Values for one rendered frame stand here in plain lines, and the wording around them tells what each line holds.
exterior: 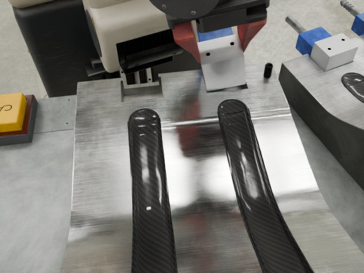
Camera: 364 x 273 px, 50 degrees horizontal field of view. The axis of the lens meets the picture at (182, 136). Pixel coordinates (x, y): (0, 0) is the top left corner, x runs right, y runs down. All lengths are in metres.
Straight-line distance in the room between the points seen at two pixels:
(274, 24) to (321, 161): 1.65
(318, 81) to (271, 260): 0.30
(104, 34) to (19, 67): 1.29
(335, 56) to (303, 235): 0.29
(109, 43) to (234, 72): 0.39
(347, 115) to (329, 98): 0.04
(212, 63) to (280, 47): 1.57
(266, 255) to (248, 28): 0.22
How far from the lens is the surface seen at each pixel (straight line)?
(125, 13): 0.80
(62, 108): 0.64
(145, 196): 0.42
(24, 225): 0.53
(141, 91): 0.54
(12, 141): 0.61
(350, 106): 0.56
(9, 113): 0.60
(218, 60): 0.46
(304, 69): 0.60
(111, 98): 0.50
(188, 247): 0.37
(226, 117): 0.48
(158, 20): 0.82
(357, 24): 0.71
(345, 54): 0.61
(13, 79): 2.01
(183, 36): 0.41
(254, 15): 0.41
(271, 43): 2.04
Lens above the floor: 1.24
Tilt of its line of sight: 52 degrees down
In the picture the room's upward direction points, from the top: 3 degrees counter-clockwise
